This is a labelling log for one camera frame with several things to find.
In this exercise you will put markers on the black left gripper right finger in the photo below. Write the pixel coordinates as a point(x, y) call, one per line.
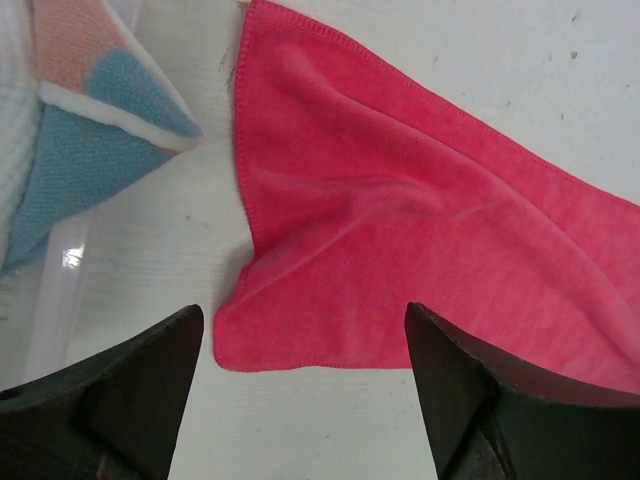
point(490, 415)

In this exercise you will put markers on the pink towel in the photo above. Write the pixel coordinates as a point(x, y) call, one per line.
point(365, 192)

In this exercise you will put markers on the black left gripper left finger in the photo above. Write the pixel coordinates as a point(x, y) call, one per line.
point(114, 415)

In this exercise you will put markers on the blue and peach towel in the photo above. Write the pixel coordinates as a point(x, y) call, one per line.
point(109, 117)

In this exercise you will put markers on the white plastic basket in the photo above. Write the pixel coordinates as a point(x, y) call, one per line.
point(39, 305)

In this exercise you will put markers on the white towel in basket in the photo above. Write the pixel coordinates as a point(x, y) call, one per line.
point(20, 108)

